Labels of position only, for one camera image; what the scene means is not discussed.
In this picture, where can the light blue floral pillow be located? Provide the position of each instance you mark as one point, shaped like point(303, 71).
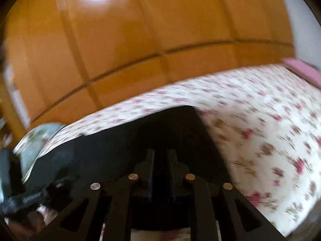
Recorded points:
point(37, 140)

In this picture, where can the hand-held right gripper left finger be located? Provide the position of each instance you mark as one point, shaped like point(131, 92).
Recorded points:
point(150, 173)

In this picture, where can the black embroidered pants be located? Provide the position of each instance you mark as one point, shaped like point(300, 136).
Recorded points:
point(112, 143)

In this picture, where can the person's left hand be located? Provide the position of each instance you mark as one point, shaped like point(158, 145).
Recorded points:
point(28, 222)

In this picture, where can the wooden wardrobe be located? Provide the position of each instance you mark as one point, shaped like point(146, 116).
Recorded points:
point(150, 42)

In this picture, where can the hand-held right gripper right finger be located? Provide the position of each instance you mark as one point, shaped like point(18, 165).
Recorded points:
point(171, 173)

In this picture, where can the floral bed sheet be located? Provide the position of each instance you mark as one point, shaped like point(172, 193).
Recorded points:
point(263, 130)

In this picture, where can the pink pillow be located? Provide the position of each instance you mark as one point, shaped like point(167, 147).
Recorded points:
point(303, 70)

